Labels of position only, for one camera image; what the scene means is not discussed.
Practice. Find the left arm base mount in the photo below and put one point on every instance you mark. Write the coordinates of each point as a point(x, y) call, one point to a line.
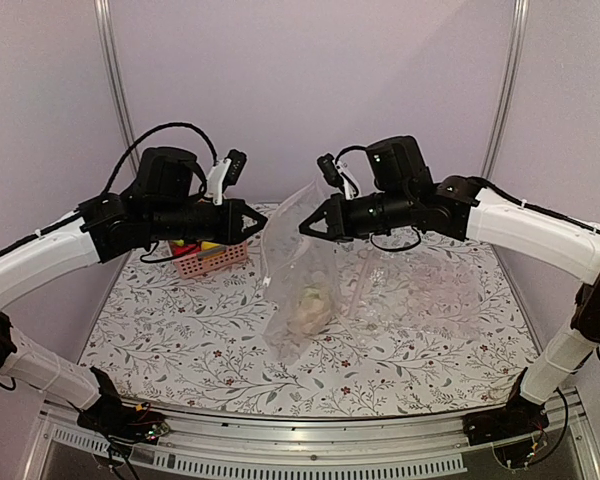
point(117, 421)

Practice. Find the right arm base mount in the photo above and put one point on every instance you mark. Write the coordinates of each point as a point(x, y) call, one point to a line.
point(517, 422)

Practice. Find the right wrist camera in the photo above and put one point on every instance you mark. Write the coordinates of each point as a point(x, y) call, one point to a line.
point(337, 175)

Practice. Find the red plush tomato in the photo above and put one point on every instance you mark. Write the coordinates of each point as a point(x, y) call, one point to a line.
point(180, 246)

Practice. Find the pink dotted zip bag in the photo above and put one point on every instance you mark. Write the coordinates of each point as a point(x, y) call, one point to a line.
point(290, 261)

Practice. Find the floral tablecloth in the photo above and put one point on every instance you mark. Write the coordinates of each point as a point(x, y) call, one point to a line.
point(199, 343)

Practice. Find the crinkled clear zip bag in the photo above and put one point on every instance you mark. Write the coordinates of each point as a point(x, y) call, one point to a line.
point(418, 292)

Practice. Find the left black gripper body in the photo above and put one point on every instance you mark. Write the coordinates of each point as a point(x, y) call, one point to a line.
point(224, 231)

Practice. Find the left aluminium frame post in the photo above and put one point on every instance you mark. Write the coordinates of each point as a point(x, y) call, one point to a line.
point(106, 34)

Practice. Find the yellow plush lemon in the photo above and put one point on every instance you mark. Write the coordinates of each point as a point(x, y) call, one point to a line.
point(205, 245)

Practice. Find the front aluminium rail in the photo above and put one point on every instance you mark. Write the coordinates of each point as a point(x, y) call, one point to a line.
point(205, 444)

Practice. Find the pink plastic basket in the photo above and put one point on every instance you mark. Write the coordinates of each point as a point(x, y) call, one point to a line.
point(194, 262)

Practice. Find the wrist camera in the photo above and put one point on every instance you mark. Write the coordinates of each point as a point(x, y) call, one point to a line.
point(337, 175)
point(224, 174)

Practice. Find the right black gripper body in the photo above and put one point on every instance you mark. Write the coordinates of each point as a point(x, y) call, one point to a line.
point(353, 225)

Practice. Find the white plush cauliflower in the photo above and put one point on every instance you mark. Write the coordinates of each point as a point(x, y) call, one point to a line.
point(311, 310)

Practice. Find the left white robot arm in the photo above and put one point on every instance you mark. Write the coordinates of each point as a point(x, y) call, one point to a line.
point(171, 198)

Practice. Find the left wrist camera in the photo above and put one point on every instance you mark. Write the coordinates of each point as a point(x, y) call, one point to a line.
point(224, 174)

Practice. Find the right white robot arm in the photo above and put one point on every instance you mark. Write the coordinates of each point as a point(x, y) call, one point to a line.
point(473, 209)

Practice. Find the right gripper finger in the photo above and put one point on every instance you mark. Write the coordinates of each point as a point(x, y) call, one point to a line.
point(311, 232)
point(325, 213)

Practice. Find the right aluminium frame post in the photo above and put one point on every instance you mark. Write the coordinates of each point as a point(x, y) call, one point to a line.
point(506, 93)

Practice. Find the aluminium frame post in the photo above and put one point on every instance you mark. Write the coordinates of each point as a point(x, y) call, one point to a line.
point(106, 34)
point(506, 93)

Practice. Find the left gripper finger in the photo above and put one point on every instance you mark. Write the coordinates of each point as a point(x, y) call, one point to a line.
point(253, 214)
point(248, 227)

